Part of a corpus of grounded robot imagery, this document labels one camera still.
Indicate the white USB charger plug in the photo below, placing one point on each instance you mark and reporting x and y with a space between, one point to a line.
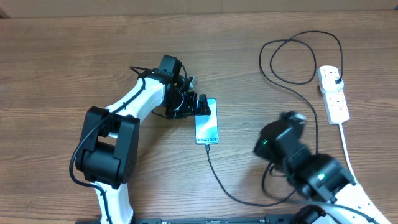
330 85

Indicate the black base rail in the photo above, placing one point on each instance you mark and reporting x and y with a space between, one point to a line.
268 219

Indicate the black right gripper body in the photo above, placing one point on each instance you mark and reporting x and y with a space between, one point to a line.
262 150

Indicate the white power strip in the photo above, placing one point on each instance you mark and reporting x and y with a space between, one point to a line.
335 103

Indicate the blue Galaxy smartphone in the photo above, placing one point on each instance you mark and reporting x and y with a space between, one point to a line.
206 126

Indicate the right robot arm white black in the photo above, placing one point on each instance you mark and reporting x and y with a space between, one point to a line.
332 195

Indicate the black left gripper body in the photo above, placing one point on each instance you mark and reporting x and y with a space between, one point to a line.
181 104

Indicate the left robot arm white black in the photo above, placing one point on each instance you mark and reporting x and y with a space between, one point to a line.
106 155

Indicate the cardboard back panel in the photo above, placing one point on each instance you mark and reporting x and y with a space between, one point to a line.
81 8

